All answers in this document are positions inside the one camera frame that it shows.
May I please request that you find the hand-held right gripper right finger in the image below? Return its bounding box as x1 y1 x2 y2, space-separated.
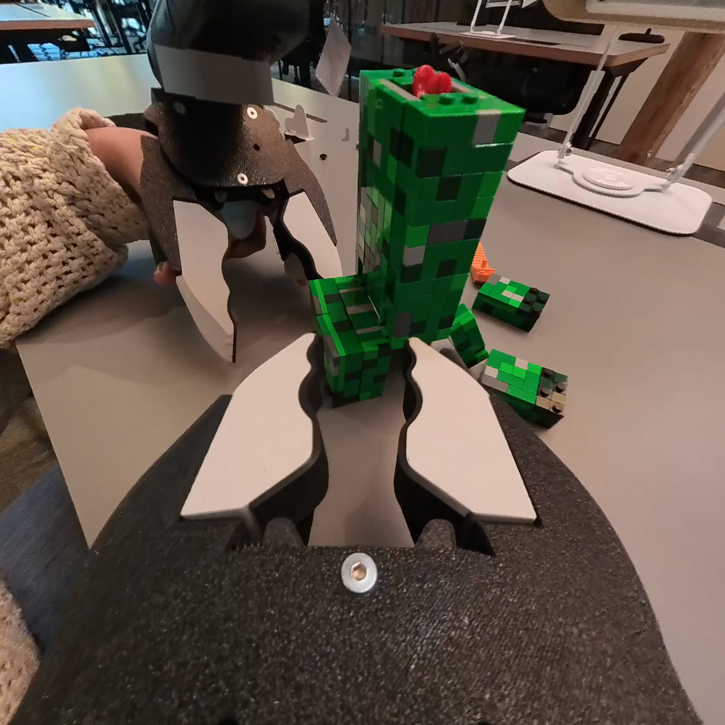
393 337 538 547

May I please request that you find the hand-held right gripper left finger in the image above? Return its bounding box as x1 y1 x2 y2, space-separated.
180 332 330 546

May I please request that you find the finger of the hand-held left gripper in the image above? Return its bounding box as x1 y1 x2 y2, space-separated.
272 194 344 288
171 198 239 364

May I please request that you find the green lego creeper figure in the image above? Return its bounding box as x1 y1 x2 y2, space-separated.
356 65 524 368

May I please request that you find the person's left forearm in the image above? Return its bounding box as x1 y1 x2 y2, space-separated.
0 109 149 347

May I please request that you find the person's left hand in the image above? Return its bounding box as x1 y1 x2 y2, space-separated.
85 128 149 202

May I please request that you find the white paper sheet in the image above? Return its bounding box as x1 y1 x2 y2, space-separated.
315 22 352 97

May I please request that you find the orange brick separator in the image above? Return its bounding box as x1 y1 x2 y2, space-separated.
470 242 499 284

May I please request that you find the white rounded board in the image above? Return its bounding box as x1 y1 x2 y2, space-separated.
507 150 713 236

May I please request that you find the wooden table leg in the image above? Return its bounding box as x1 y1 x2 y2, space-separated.
626 28 725 165

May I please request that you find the white bracket piece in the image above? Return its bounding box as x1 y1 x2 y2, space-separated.
283 105 315 142

